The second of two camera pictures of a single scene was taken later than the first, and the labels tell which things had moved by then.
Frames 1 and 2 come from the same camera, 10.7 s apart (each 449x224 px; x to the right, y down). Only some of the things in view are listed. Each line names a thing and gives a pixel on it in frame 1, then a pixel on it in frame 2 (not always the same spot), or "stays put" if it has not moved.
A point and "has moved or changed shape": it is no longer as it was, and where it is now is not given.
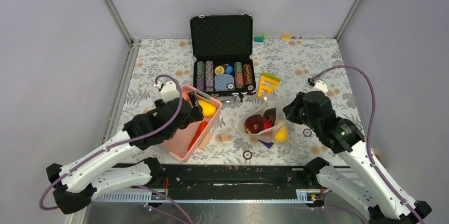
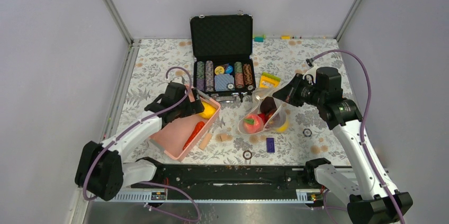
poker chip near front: x=247 y=154 stays put
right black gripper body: x=297 y=113 -> x=302 y=91
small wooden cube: x=224 y=137 stays put
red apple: x=267 y=124 -> x=264 y=117
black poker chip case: x=222 y=46 stays put
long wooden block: x=205 y=141 stays put
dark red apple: x=254 y=123 -> x=278 y=119
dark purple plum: x=270 y=114 -> x=267 y=104
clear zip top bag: x=269 y=124 has moved or changed shape
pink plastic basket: x=178 y=144 stays put
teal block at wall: x=259 y=39 stays put
